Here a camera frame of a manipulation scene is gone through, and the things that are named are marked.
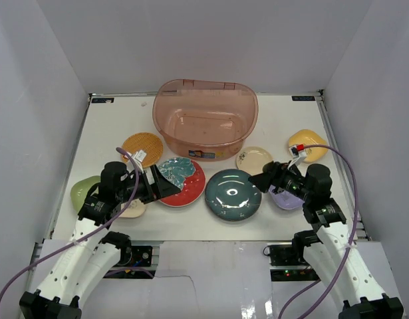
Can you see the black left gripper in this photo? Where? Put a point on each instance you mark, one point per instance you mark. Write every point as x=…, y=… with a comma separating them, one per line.
x=151, y=185

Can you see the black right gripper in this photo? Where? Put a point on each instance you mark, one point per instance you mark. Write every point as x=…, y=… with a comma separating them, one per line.
x=276, y=173

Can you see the cream plate with black flowers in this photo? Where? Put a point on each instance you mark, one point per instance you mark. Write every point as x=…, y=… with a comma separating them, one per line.
x=252, y=159

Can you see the red plate with teal flower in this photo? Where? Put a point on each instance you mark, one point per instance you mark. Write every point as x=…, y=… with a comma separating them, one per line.
x=187, y=175

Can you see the dark teal round plate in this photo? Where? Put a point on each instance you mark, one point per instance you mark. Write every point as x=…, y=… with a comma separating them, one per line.
x=230, y=195

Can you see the woven bamboo round plate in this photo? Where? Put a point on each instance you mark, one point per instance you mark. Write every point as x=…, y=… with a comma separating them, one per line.
x=147, y=142

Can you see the yellow square plate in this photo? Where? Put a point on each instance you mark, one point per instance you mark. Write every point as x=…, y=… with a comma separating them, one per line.
x=309, y=137

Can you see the light green plate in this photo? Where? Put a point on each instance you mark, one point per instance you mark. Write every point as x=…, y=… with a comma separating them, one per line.
x=80, y=189

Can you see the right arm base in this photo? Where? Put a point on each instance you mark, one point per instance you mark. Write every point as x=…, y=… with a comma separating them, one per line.
x=285, y=266

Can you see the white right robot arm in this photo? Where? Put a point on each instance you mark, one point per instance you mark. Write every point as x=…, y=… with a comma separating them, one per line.
x=329, y=247

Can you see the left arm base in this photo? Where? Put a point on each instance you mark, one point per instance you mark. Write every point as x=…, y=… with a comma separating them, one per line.
x=137, y=262

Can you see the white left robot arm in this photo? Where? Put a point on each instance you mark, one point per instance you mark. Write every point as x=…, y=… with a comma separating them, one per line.
x=94, y=250

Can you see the pink translucent plastic bin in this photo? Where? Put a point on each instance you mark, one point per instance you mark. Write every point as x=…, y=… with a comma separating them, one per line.
x=205, y=120

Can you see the lavender square plate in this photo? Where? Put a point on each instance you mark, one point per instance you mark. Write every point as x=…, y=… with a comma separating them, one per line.
x=285, y=200

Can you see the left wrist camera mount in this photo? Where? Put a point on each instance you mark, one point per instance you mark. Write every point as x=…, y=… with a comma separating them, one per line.
x=139, y=156

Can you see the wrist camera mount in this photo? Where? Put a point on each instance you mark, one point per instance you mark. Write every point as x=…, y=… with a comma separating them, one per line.
x=298, y=153
x=139, y=156

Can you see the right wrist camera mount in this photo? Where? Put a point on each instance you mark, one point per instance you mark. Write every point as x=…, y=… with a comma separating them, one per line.
x=298, y=153

